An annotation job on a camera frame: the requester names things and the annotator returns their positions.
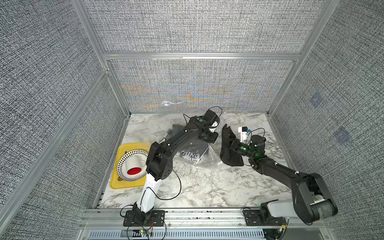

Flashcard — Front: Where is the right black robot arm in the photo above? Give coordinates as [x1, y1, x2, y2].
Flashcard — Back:
[227, 136, 338, 225]

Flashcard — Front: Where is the white patterned plate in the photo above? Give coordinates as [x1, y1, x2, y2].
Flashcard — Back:
[117, 150, 148, 182]

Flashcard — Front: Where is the yellow plastic tray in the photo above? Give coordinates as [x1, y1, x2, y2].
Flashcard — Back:
[110, 142, 151, 190]

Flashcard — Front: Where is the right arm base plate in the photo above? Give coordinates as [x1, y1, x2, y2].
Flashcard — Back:
[242, 208, 285, 227]

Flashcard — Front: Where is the white slotted cable duct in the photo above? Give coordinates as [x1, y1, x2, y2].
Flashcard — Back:
[86, 229, 266, 240]

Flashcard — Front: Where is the dark striped shirt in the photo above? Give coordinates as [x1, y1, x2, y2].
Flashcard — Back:
[174, 138, 209, 165]

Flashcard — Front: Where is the black white plaid shirt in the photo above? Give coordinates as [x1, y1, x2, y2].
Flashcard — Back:
[175, 151, 203, 165]

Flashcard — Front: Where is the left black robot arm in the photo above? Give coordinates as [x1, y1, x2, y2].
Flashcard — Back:
[132, 108, 221, 218]

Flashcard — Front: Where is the aluminium front rail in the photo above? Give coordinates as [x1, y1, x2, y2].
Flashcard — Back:
[79, 208, 328, 229]

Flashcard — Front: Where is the clear plastic vacuum bag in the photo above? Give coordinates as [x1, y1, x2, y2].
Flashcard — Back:
[154, 106, 223, 169]

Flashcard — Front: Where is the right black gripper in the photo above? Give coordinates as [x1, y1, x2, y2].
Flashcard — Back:
[223, 137, 256, 161]

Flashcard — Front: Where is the red item on plate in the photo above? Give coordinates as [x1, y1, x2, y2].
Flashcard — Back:
[127, 167, 142, 176]

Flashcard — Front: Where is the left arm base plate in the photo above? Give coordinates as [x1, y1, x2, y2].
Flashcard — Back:
[123, 210, 166, 227]

